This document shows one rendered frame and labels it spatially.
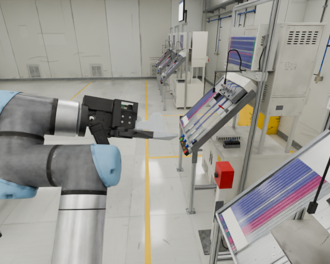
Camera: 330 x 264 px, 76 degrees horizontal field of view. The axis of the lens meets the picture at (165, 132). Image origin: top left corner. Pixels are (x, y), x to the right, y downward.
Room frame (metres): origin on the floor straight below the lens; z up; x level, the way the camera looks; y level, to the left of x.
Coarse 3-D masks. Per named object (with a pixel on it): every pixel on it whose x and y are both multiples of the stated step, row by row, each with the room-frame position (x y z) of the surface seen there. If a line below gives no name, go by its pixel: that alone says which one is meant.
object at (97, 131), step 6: (90, 126) 0.40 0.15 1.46; (96, 126) 0.40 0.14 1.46; (102, 126) 0.41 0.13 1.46; (90, 132) 0.43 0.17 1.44; (96, 132) 0.40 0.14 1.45; (102, 132) 0.40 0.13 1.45; (96, 138) 0.39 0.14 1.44; (102, 138) 0.40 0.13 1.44; (102, 144) 0.39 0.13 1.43; (108, 144) 0.40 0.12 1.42
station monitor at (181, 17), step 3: (183, 0) 4.99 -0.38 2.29; (180, 3) 5.36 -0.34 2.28; (183, 3) 4.99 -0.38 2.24; (180, 6) 5.34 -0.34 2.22; (183, 6) 4.99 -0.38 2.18; (180, 9) 5.33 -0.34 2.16; (183, 9) 4.99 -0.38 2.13; (180, 12) 5.32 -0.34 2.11; (183, 12) 4.99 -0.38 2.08; (186, 12) 5.26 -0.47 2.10; (180, 15) 5.31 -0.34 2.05; (183, 15) 4.99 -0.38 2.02; (186, 15) 5.28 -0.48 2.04; (180, 18) 5.30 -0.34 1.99; (183, 18) 4.99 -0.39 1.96; (186, 18) 5.28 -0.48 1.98; (180, 21) 5.41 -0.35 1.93
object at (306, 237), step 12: (276, 228) 0.88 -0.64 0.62; (288, 228) 0.88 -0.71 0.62; (300, 228) 0.88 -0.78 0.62; (312, 228) 0.88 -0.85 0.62; (324, 228) 0.88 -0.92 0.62; (288, 240) 0.80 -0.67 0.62; (300, 240) 0.80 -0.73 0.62; (312, 240) 0.80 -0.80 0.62; (324, 240) 0.80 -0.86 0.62; (288, 252) 0.73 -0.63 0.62; (300, 252) 0.73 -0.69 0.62; (312, 252) 0.73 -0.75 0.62; (324, 252) 0.73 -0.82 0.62
